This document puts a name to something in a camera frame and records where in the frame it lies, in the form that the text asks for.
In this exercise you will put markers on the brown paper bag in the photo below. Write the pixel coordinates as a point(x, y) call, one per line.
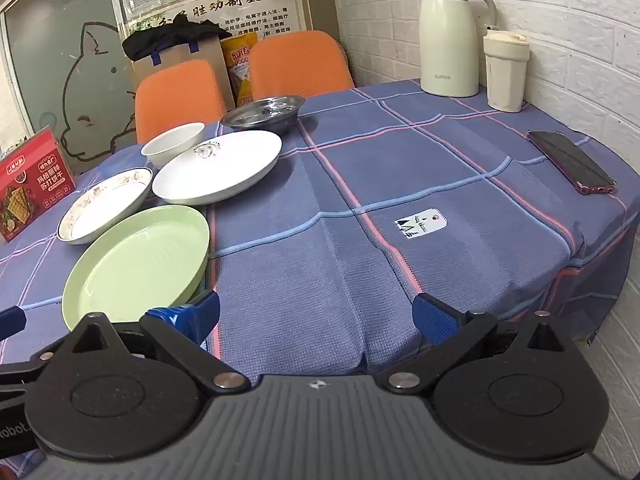
point(210, 55)

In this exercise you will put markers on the framed text wall poster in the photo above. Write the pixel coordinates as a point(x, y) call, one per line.
point(250, 5)

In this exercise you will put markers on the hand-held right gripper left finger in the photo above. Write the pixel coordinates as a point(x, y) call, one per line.
point(200, 312)

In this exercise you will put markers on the red cracker box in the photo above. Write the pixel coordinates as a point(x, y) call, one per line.
point(35, 185)

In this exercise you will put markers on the white bowl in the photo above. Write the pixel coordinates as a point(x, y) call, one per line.
point(170, 142)

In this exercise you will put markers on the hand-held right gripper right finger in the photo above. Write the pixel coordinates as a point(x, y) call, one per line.
point(435, 317)

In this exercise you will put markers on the yellow snack bag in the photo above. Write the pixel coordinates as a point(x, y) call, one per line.
point(240, 60)

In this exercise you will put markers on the smartphone in pink case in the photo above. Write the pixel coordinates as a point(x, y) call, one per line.
point(570, 160)

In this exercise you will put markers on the orange chair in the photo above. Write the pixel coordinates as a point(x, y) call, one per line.
point(300, 65)
point(180, 95)

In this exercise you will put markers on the floral rimmed white plate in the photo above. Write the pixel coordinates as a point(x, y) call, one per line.
point(100, 205)

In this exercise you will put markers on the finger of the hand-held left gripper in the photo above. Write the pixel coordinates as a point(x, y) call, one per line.
point(12, 410)
point(12, 319)

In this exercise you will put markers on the green plate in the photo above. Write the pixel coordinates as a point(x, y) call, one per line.
point(135, 260)

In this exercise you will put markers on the large white plate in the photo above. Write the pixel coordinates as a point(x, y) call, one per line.
point(220, 170)

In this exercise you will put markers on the white lidded tumbler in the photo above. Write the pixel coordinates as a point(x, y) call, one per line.
point(505, 75)

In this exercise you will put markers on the blue plaid tablecloth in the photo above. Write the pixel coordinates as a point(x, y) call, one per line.
point(400, 160)

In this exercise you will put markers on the stainless steel bowl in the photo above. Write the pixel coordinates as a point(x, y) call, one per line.
point(265, 110)

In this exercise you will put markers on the cat drawing glass panel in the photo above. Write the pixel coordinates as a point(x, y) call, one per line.
point(50, 35)

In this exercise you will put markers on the cream thermos jug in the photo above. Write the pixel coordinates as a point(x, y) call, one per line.
point(447, 35)

